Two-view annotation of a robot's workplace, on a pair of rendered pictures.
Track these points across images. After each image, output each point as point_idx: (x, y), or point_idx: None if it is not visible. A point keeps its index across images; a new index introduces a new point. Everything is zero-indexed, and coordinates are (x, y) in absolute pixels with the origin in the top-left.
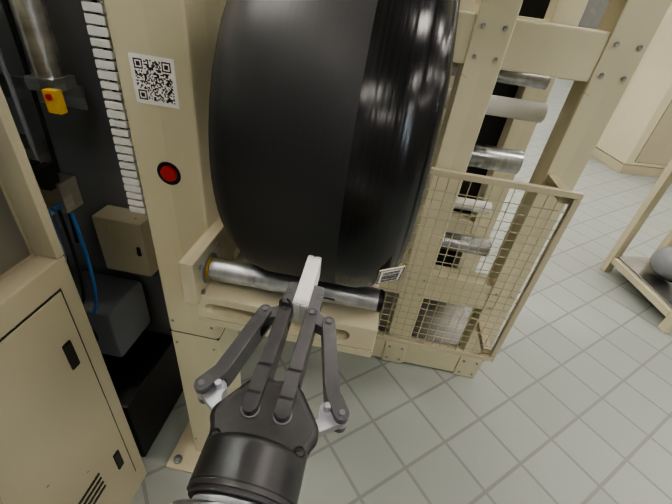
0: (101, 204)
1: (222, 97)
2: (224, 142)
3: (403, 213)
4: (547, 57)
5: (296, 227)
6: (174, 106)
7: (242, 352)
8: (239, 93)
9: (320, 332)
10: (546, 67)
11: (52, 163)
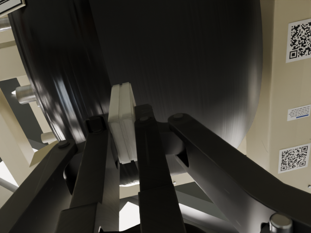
0: None
1: (245, 127)
2: (245, 107)
3: (50, 104)
4: (9, 59)
5: (158, 52)
6: (293, 23)
7: (220, 206)
8: (231, 140)
9: (80, 162)
10: (4, 53)
11: None
